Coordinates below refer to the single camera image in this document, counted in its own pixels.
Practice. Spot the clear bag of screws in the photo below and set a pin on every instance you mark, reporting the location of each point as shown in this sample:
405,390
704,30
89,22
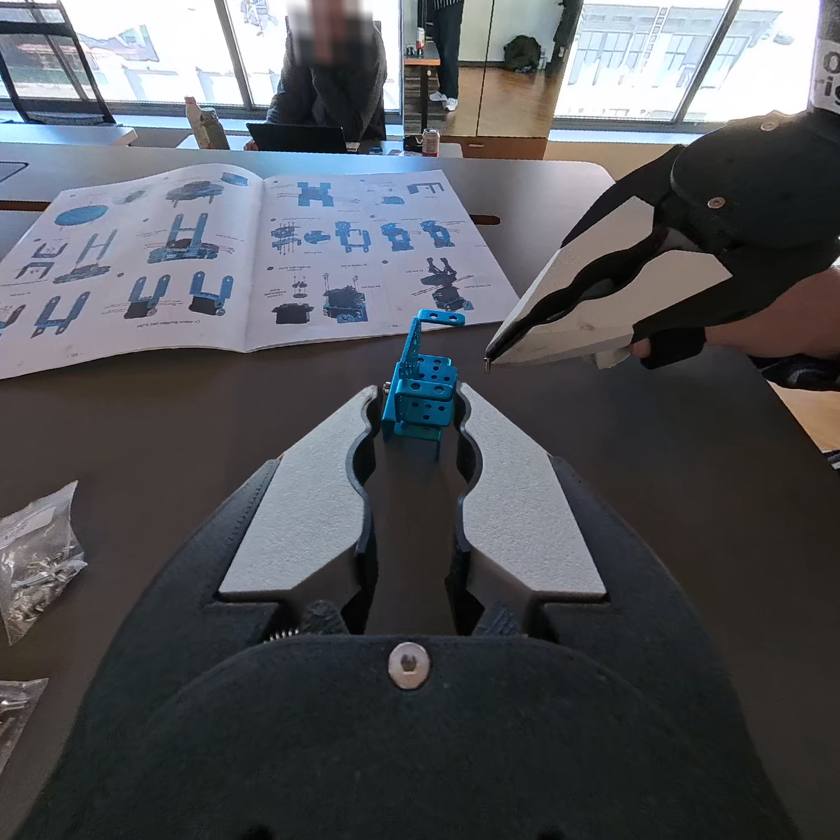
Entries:
16,715
39,564

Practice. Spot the pale table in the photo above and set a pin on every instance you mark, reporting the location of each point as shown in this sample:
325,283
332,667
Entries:
65,134

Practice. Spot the dark grey desk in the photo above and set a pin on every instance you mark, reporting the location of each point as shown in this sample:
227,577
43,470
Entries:
656,492

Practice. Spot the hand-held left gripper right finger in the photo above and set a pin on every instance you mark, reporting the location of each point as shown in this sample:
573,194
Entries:
525,525

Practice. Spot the person's right hand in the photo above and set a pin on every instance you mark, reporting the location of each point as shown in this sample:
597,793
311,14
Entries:
774,315

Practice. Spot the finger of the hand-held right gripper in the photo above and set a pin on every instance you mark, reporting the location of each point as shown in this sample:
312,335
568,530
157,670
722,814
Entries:
656,295
584,256

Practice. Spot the red drink can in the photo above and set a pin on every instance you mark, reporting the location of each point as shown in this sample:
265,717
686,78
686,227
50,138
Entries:
430,143

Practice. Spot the dark backpack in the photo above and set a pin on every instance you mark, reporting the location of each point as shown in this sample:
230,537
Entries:
523,54

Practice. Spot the low wooden cabinet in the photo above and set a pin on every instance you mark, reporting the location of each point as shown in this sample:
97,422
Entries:
505,148

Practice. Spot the wooden high table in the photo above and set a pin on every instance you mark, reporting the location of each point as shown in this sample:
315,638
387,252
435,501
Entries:
420,62

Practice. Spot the black laptop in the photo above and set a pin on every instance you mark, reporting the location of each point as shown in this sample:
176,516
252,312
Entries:
295,138

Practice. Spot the black office chair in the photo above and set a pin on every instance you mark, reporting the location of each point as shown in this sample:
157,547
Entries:
59,72

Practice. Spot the large glass window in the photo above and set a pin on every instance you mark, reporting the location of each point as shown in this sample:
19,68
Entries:
623,65
184,52

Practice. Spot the grey bottle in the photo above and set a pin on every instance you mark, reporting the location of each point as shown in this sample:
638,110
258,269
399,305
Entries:
216,131

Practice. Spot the blue metal bracket assembly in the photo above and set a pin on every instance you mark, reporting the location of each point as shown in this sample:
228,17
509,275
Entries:
420,407

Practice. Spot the printed instruction manual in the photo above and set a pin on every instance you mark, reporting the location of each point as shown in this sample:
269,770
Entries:
98,341

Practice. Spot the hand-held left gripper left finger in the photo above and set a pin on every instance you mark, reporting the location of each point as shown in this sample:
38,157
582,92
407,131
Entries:
302,525

